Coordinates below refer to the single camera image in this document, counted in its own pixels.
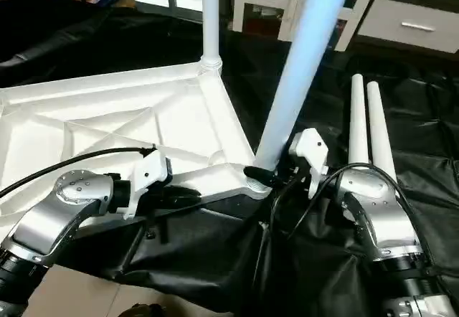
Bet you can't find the grey left robot foot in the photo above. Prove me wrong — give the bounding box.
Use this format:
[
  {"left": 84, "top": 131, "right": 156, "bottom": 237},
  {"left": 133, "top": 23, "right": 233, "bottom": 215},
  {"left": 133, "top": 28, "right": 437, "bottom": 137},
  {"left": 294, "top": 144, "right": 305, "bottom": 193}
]
[{"left": 118, "top": 303, "right": 170, "bottom": 317}]

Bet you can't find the black mat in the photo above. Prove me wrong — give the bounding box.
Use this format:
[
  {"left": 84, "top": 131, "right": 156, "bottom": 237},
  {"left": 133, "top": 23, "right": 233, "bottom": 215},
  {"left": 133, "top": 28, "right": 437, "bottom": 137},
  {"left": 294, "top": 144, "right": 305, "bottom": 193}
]
[{"left": 0, "top": 0, "right": 459, "bottom": 317}]

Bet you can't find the white plastic table leg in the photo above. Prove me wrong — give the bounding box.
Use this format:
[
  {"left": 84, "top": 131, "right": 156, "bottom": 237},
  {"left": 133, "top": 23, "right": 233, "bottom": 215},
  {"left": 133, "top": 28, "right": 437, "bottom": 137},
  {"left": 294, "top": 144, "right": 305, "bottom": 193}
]
[
  {"left": 366, "top": 80, "right": 399, "bottom": 186},
  {"left": 347, "top": 74, "right": 371, "bottom": 167},
  {"left": 199, "top": 0, "right": 223, "bottom": 71},
  {"left": 247, "top": 0, "right": 356, "bottom": 189}
]

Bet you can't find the white plastic table top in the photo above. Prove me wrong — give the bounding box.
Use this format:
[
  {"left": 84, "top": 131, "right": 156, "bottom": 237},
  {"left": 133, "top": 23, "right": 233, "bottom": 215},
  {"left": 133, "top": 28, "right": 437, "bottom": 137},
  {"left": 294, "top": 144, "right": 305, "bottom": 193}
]
[{"left": 0, "top": 62, "right": 274, "bottom": 242}]

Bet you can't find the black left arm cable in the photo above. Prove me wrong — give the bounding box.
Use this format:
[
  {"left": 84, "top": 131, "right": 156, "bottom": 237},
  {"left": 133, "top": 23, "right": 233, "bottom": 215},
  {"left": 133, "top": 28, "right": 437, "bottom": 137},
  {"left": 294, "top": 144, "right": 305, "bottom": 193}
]
[{"left": 0, "top": 145, "right": 157, "bottom": 200}]

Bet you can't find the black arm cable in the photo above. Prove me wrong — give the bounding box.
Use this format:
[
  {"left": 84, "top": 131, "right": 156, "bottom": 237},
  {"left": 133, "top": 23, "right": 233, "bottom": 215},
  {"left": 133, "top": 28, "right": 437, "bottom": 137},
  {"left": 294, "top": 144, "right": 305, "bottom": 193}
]
[
  {"left": 0, "top": 145, "right": 157, "bottom": 200},
  {"left": 265, "top": 163, "right": 418, "bottom": 240}
]

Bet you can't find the white drawer unit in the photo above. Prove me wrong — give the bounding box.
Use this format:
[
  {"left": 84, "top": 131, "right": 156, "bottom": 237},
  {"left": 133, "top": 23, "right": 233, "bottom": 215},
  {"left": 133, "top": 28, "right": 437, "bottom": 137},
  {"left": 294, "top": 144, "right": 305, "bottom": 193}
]
[{"left": 357, "top": 0, "right": 459, "bottom": 54}]

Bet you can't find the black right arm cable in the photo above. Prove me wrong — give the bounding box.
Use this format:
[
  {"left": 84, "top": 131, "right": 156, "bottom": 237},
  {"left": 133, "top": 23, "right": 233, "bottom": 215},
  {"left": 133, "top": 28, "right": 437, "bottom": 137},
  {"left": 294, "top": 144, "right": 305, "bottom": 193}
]
[{"left": 265, "top": 163, "right": 418, "bottom": 240}]

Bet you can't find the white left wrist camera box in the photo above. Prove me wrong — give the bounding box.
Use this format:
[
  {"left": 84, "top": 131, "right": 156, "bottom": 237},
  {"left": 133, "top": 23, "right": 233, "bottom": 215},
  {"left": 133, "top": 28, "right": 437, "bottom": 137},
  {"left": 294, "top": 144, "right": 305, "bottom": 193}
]
[{"left": 123, "top": 148, "right": 174, "bottom": 219}]

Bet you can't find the white glass door cabinet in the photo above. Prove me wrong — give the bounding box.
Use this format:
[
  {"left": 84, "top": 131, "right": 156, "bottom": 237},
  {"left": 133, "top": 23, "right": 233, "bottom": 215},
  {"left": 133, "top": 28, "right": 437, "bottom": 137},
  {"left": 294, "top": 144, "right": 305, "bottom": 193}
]
[{"left": 231, "top": 0, "right": 381, "bottom": 51}]

